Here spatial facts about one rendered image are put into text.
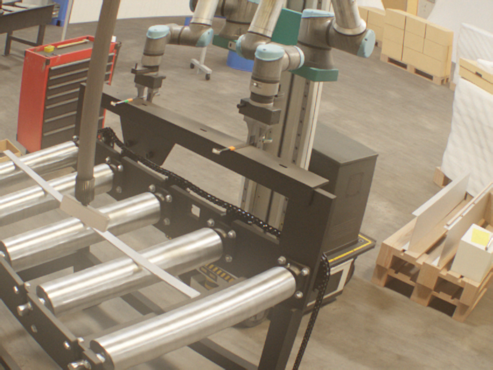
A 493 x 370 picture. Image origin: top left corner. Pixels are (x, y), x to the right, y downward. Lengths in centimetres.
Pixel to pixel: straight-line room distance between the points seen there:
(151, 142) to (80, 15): 449
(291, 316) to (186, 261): 39
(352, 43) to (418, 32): 767
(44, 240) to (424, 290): 243
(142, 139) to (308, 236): 76
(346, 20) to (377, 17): 944
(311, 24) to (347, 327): 161
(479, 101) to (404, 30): 534
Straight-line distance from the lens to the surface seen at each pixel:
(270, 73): 216
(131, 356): 163
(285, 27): 307
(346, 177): 328
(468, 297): 365
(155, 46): 252
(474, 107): 530
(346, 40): 268
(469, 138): 540
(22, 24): 760
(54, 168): 275
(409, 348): 340
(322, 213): 204
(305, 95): 307
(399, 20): 1044
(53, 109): 448
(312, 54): 278
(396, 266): 389
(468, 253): 362
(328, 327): 345
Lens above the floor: 196
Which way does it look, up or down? 23 degrees down
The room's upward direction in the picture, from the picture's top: 10 degrees clockwise
